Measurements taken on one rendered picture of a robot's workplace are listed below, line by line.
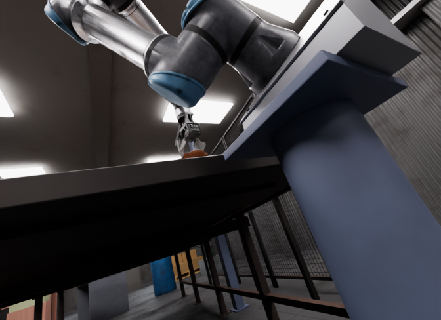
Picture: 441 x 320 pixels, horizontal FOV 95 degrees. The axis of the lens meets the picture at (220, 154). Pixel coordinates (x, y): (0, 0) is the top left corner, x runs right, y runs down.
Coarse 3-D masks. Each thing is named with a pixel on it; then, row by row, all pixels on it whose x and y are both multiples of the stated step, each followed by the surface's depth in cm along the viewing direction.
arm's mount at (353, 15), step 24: (336, 0) 28; (360, 0) 33; (312, 24) 36; (336, 24) 27; (360, 24) 24; (384, 24) 31; (312, 48) 30; (336, 48) 27; (360, 48) 27; (384, 48) 29; (408, 48) 30; (288, 72) 34; (384, 72) 35; (264, 96) 39
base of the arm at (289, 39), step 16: (256, 32) 41; (272, 32) 41; (288, 32) 42; (240, 48) 43; (256, 48) 42; (272, 48) 42; (288, 48) 40; (240, 64) 45; (256, 64) 43; (272, 64) 41; (256, 80) 45
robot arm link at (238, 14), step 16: (192, 0) 41; (208, 0) 40; (224, 0) 41; (192, 16) 42; (208, 16) 41; (224, 16) 41; (240, 16) 41; (256, 16) 42; (208, 32) 41; (224, 32) 42; (240, 32) 41; (224, 48) 43; (224, 64) 47
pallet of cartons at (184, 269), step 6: (192, 252) 754; (174, 258) 712; (180, 258) 722; (186, 258) 734; (192, 258) 744; (198, 258) 716; (174, 264) 703; (180, 264) 676; (186, 264) 685; (198, 264) 706; (174, 270) 657; (180, 270) 667; (186, 270) 676; (198, 270) 728; (186, 276) 666
